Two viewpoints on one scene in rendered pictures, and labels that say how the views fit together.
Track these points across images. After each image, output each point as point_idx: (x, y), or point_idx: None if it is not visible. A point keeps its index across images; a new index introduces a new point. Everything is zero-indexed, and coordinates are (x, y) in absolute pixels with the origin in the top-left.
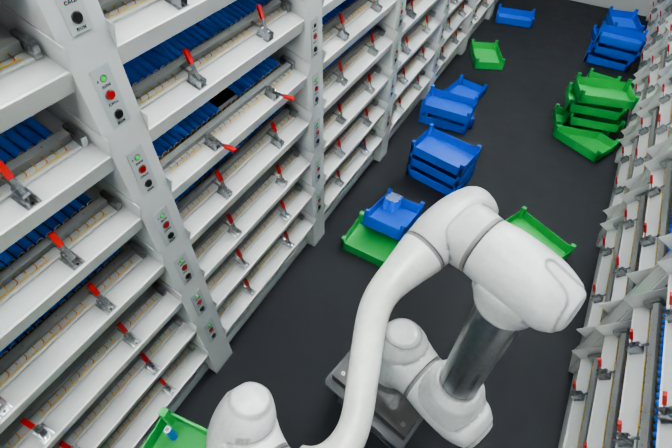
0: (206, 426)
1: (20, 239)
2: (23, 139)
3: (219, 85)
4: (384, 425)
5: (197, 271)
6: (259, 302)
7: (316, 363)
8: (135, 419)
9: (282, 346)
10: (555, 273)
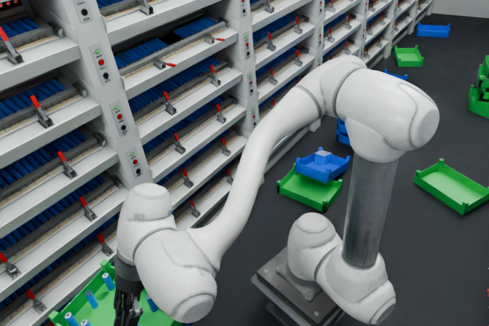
0: None
1: (13, 105)
2: (21, 28)
3: (164, 16)
4: (300, 316)
5: (146, 170)
6: None
7: (249, 277)
8: None
9: (221, 263)
10: (406, 90)
